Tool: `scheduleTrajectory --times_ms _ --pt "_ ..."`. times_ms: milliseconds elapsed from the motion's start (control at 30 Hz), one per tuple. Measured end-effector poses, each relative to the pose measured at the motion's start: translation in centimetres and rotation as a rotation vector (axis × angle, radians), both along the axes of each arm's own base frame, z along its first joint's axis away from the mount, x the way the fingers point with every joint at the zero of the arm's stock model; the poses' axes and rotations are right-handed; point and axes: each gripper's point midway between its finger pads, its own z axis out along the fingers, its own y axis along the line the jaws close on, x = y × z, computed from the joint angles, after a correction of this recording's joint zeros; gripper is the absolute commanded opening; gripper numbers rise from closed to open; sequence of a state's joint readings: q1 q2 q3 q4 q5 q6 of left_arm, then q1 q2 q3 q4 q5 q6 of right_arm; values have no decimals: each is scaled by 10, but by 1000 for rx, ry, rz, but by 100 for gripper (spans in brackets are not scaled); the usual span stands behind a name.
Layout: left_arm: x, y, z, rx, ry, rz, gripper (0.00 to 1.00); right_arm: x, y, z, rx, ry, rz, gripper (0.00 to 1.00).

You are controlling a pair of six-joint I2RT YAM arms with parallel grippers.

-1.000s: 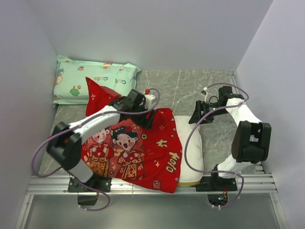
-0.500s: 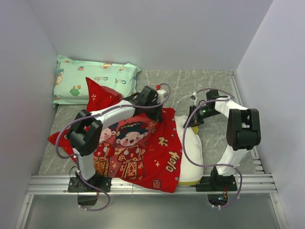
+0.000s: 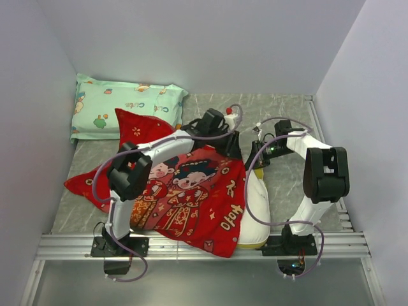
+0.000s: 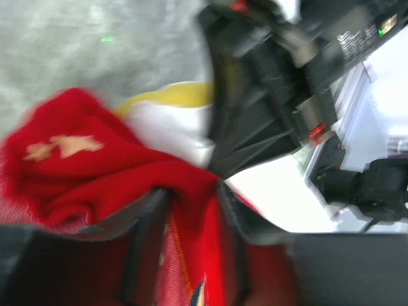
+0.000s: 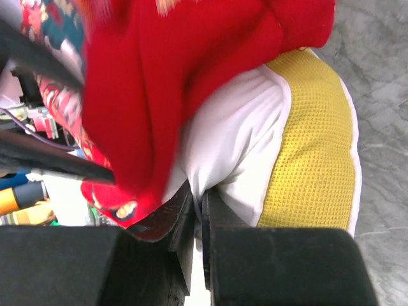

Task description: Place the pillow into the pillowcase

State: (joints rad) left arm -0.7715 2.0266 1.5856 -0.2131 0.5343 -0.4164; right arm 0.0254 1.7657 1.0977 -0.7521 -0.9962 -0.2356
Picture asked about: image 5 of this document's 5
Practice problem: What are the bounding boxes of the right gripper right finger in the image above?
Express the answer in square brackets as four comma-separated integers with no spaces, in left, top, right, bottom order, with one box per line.
[202,189,378,305]

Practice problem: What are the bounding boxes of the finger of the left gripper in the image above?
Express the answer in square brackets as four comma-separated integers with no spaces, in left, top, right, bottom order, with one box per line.
[1,19,84,92]
[1,131,114,184]

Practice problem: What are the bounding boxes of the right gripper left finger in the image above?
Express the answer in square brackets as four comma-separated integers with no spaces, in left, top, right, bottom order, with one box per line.
[1,184,194,305]

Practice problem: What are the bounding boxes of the cream yellow foam pillow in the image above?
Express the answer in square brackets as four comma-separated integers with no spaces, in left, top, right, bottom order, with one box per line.
[162,48,363,238]

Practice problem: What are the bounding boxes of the red patterned pillowcase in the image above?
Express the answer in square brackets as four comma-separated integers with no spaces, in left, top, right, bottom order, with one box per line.
[20,1,335,228]

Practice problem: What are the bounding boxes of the orange black cylinder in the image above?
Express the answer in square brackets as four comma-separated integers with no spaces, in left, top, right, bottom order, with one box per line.
[0,182,48,215]

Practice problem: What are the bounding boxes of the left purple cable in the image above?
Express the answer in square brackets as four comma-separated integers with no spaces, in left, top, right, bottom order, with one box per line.
[0,106,77,152]

